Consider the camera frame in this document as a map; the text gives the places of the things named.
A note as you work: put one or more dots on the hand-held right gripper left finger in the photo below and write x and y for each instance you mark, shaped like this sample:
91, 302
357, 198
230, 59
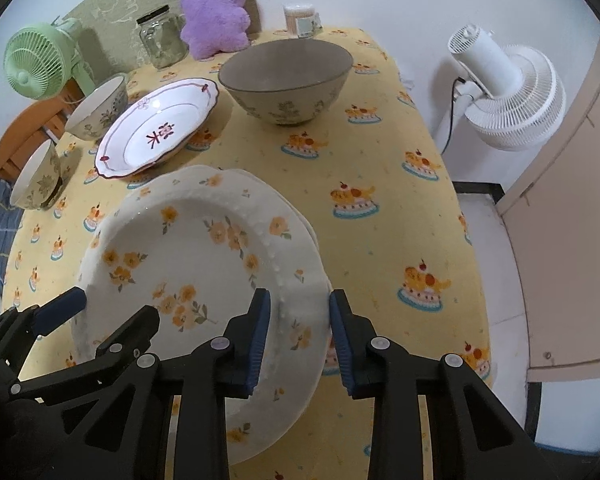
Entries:
259, 345

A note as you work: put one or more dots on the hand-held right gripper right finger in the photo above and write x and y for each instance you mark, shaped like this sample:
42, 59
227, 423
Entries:
343, 345

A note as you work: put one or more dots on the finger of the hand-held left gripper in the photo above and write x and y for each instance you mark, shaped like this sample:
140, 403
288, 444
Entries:
130, 329
62, 309

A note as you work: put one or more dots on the white plate with orange flowers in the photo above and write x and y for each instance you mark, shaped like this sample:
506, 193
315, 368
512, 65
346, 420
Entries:
190, 240
312, 232

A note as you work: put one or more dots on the small floral bowl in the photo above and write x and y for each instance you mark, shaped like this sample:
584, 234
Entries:
37, 185
97, 115

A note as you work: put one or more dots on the white plate with red print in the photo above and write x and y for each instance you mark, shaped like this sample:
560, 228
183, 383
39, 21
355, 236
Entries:
145, 120

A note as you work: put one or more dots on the large grey bowl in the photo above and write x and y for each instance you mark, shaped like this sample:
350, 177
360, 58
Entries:
285, 95

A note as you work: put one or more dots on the grey plaid pillow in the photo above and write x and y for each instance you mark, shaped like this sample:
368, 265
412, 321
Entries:
0, 230

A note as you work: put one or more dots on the wooden headboard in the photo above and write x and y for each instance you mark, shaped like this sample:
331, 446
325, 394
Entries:
15, 145

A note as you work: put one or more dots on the yellow printed tablecloth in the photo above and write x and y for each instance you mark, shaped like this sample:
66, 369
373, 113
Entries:
380, 160

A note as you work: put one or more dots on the beige door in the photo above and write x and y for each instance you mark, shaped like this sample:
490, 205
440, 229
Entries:
555, 260

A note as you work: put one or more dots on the green desk fan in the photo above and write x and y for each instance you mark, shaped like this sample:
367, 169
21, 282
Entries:
30, 60

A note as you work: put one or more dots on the glass jar with black lid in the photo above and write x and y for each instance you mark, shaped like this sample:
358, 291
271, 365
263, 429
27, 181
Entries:
160, 42

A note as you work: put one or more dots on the white standing fan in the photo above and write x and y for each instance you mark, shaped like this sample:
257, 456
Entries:
520, 95

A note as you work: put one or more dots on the purple plush toy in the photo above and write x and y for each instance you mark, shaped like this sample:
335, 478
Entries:
215, 15

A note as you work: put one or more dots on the cotton swab container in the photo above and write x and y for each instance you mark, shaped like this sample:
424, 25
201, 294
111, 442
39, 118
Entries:
295, 17

